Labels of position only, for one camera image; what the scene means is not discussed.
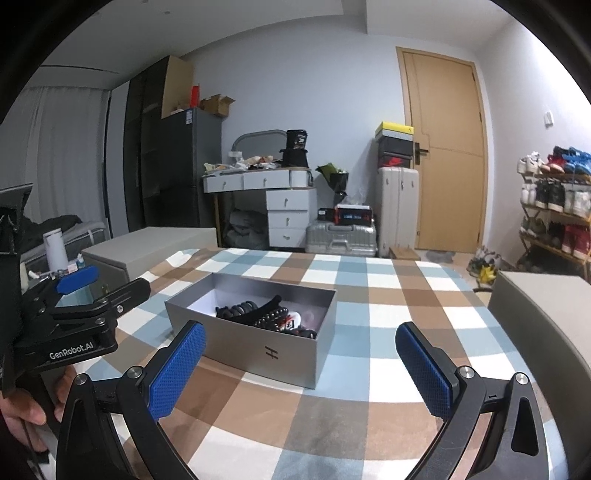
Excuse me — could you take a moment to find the wooden door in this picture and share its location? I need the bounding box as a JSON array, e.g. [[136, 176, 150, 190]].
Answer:
[[396, 45, 491, 255]]

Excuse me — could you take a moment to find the black bead bracelet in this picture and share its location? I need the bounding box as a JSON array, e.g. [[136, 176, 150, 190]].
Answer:
[[252, 308, 290, 330]]

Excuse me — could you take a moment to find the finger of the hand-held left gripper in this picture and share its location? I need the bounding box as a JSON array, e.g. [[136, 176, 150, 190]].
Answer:
[[20, 265, 100, 315], [48, 278, 153, 326]]

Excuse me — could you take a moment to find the silver cardboard box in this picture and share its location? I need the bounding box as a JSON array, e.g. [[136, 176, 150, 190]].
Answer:
[[165, 272, 338, 391]]

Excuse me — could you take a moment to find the dark wrapped flower bouquet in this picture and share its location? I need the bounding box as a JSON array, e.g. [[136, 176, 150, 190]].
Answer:
[[315, 162, 352, 204]]

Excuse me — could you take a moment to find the black hat box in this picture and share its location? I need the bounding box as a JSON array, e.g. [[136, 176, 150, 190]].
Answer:
[[280, 147, 311, 169]]

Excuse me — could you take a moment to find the black box with red trim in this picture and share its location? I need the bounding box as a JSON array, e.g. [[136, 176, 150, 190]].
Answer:
[[333, 203, 373, 227]]

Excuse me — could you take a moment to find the grey curtain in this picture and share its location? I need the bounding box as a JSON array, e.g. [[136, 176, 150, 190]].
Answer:
[[27, 85, 112, 241]]

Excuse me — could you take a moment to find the white suitcase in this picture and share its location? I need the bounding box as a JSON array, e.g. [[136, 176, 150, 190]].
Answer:
[[377, 167, 422, 258]]

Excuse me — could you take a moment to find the wooden shoe rack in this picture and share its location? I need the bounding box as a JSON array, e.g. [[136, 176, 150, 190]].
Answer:
[[517, 171, 591, 283]]

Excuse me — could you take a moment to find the grey cloth pile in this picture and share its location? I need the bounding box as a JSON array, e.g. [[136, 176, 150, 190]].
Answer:
[[228, 207, 270, 250]]

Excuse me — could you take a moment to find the open cardboard box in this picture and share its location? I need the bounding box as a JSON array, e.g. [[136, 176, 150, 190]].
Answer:
[[199, 94, 236, 117]]

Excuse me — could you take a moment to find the grey framed mirror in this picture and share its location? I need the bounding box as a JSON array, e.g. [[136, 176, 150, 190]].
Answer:
[[230, 130, 288, 162]]

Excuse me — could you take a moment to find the clutter pile on desk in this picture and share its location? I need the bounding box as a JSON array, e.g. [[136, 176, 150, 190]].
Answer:
[[202, 154, 284, 176]]

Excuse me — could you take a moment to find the white bottle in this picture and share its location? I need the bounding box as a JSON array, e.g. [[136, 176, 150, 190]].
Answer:
[[43, 229, 68, 273]]

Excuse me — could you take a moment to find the shoe rack with shoes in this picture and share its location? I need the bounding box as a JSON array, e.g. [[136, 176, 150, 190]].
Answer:
[[516, 146, 591, 260]]

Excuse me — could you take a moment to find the flat cardboard sheet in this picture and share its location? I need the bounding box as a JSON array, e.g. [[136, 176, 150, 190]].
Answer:
[[161, 55, 195, 119]]

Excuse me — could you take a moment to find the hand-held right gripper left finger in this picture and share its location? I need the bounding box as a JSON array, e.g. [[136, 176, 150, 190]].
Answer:
[[55, 320, 207, 480]]

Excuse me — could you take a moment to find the dark wardrobe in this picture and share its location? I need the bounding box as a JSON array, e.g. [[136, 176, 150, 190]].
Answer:
[[124, 57, 170, 232]]

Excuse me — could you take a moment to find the white dressing desk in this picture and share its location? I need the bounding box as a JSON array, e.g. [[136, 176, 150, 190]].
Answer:
[[202, 167, 320, 253]]

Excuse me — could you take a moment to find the person's left hand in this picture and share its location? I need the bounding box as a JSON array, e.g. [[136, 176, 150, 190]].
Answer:
[[0, 366, 77, 452]]

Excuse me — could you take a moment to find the silver suitcase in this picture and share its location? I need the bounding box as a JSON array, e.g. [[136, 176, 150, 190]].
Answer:
[[305, 220, 379, 256]]

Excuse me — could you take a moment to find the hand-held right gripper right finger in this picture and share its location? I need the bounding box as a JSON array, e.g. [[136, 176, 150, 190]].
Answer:
[[394, 322, 561, 480]]

